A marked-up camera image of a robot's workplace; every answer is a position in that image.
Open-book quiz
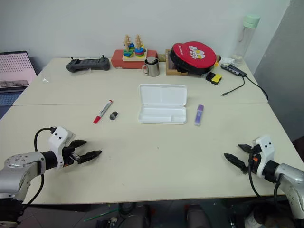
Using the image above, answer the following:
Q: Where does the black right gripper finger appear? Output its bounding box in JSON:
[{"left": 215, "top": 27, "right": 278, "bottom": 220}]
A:
[
  {"left": 237, "top": 143, "right": 253, "bottom": 154},
  {"left": 223, "top": 153, "right": 249, "bottom": 175}
]

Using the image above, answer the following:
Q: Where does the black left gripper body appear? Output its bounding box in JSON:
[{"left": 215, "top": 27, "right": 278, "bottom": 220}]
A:
[{"left": 62, "top": 145, "right": 80, "bottom": 168}]

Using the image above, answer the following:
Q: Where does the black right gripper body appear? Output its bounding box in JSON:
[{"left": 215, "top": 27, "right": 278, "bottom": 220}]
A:
[{"left": 247, "top": 144, "right": 261, "bottom": 174}]

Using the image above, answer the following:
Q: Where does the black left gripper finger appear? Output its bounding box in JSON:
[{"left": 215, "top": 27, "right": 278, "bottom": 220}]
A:
[
  {"left": 70, "top": 139, "right": 88, "bottom": 150},
  {"left": 77, "top": 150, "right": 103, "bottom": 165}
]

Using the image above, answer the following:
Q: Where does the white plastic case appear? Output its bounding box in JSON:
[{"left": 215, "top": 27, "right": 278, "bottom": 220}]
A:
[{"left": 137, "top": 83, "right": 188, "bottom": 125}]

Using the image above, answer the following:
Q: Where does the red and black paddle case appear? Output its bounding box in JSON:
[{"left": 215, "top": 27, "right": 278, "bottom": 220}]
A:
[{"left": 169, "top": 41, "right": 219, "bottom": 77}]

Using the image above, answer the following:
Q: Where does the red and white marker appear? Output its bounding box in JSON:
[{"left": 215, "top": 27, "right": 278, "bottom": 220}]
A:
[{"left": 93, "top": 99, "right": 114, "bottom": 124}]

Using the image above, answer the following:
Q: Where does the purple highlighter pen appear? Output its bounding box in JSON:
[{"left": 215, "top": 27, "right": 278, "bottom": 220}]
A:
[{"left": 194, "top": 104, "right": 205, "bottom": 127}]

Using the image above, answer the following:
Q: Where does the dark rounded shape under table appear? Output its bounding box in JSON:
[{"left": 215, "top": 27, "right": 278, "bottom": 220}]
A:
[
  {"left": 118, "top": 203, "right": 152, "bottom": 228},
  {"left": 184, "top": 204, "right": 209, "bottom": 228}
]

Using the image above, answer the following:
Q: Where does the yellow and black sponge eraser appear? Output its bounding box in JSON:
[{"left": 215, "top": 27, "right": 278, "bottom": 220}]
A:
[{"left": 205, "top": 72, "right": 223, "bottom": 86}]

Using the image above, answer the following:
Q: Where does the black handheld remote controller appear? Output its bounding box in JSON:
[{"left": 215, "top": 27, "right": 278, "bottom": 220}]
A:
[{"left": 66, "top": 55, "right": 111, "bottom": 72}]

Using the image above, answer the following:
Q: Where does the red cardboard box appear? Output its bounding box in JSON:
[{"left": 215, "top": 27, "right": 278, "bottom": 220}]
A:
[{"left": 111, "top": 48, "right": 158, "bottom": 70}]

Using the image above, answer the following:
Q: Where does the open laptop computer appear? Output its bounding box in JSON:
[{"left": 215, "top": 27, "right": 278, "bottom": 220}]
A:
[{"left": 0, "top": 50, "right": 38, "bottom": 107}]

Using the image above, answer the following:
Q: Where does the stainless steel mug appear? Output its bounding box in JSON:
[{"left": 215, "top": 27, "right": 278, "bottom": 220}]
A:
[{"left": 142, "top": 56, "right": 161, "bottom": 77}]

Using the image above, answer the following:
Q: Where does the colourful wooden stacking toy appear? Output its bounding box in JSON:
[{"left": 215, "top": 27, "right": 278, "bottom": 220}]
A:
[{"left": 122, "top": 34, "right": 148, "bottom": 62}]

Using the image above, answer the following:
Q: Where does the brown wooden box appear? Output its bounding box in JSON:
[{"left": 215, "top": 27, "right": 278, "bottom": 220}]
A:
[{"left": 165, "top": 49, "right": 189, "bottom": 76}]

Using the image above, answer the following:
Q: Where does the clear bottle with green lid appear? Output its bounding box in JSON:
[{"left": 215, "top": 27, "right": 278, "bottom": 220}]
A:
[{"left": 234, "top": 14, "right": 261, "bottom": 66}]

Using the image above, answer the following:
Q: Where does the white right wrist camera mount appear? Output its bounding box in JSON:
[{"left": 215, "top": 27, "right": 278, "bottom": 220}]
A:
[{"left": 255, "top": 134, "right": 276, "bottom": 178}]

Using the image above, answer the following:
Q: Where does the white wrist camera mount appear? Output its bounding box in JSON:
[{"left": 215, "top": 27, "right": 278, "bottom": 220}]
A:
[
  {"left": 255, "top": 134, "right": 276, "bottom": 178},
  {"left": 48, "top": 126, "right": 76, "bottom": 170}
]

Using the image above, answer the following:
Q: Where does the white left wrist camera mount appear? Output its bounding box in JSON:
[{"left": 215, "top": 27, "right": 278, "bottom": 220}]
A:
[{"left": 48, "top": 126, "right": 76, "bottom": 170}]

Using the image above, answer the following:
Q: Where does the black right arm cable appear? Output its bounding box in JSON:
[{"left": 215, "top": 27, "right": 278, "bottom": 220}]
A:
[{"left": 247, "top": 152, "right": 283, "bottom": 214}]

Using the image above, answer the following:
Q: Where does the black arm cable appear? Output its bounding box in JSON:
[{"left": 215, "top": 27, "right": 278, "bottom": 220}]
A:
[
  {"left": 247, "top": 152, "right": 283, "bottom": 214},
  {"left": 21, "top": 127, "right": 56, "bottom": 209}
]

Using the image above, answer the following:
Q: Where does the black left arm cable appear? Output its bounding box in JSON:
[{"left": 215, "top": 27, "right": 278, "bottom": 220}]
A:
[{"left": 21, "top": 127, "right": 56, "bottom": 209}]

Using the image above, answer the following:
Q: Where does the grey usb hub with cable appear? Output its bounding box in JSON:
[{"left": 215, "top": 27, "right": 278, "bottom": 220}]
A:
[{"left": 220, "top": 63, "right": 269, "bottom": 100}]

